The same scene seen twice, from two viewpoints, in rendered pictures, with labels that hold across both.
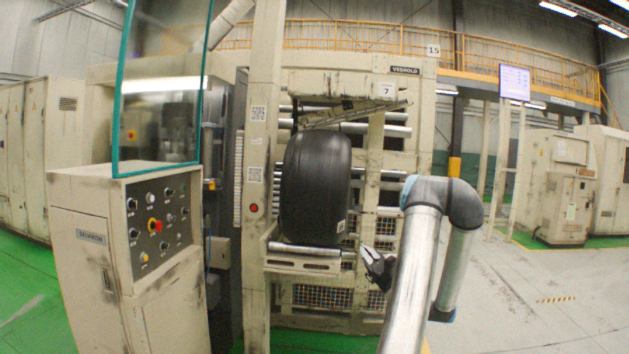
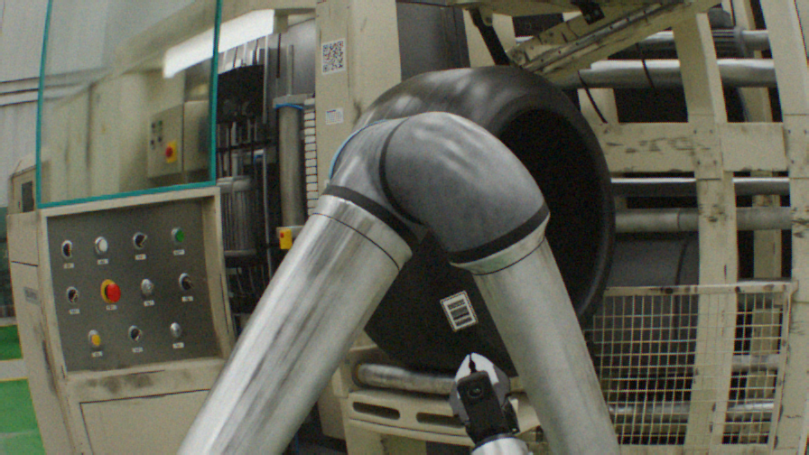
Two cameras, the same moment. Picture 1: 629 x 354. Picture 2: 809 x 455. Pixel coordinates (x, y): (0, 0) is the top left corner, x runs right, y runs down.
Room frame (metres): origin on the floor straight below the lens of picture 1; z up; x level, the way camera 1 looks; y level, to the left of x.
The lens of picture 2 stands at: (0.02, -1.07, 1.26)
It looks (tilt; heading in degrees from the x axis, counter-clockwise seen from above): 3 degrees down; 40
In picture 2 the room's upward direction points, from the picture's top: 4 degrees counter-clockwise
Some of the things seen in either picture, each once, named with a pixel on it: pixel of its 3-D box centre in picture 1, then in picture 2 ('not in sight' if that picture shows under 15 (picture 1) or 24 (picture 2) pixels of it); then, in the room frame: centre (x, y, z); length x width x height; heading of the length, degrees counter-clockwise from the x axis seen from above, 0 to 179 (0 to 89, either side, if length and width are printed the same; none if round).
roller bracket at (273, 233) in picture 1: (272, 236); (412, 361); (1.51, 0.20, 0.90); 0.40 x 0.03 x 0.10; 175
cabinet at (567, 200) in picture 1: (566, 209); not in sight; (4.05, -4.42, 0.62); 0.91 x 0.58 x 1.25; 84
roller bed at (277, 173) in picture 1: (280, 194); not in sight; (1.89, 0.20, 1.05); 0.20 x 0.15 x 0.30; 85
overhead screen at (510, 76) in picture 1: (514, 83); not in sight; (4.23, -3.09, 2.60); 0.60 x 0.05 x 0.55; 84
